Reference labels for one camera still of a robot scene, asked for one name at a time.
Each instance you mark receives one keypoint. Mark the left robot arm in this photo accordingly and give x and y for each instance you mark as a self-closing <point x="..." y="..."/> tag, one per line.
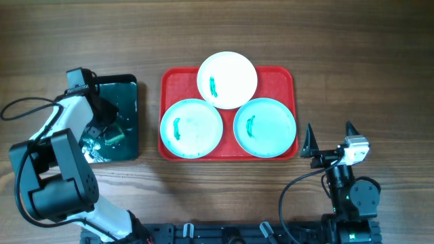
<point x="55" y="184"/>

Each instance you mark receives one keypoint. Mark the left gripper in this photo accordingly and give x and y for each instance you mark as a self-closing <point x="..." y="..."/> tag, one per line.
<point x="110" y="112"/>

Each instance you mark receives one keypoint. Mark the light blue plate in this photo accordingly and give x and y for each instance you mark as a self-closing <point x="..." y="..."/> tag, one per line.
<point x="191" y="128"/>
<point x="264" y="128"/>

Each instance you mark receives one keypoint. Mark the white plate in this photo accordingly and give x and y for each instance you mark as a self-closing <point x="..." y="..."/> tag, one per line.
<point x="227" y="80"/>

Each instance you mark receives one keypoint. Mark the black water tray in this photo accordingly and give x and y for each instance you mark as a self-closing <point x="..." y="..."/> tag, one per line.
<point x="122" y="91"/>

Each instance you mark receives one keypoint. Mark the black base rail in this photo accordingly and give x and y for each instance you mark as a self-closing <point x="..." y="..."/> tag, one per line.
<point x="230" y="234"/>

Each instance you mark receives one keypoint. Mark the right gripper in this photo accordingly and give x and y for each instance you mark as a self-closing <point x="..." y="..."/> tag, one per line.
<point x="309" y="149"/>

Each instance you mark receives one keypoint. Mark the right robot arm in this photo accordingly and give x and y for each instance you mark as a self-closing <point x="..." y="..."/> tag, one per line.
<point x="354" y="199"/>

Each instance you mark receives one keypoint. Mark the green yellow sponge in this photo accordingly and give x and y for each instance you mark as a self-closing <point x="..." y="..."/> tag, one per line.
<point x="113" y="134"/>

